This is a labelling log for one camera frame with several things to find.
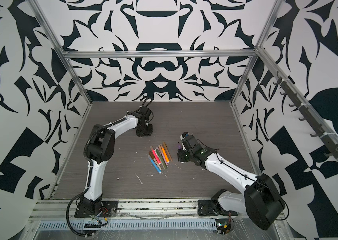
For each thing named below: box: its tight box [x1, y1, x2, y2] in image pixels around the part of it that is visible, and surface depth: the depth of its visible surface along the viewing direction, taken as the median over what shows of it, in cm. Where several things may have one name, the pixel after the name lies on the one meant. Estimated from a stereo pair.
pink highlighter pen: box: [150, 146, 162, 165], surface depth 93 cm
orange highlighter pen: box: [162, 147, 170, 163], surface depth 93 cm
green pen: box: [156, 148, 167, 169], surface depth 91 cm
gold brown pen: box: [162, 141, 173, 161], surface depth 96 cm
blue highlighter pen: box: [147, 155, 162, 174], surface depth 89 cm
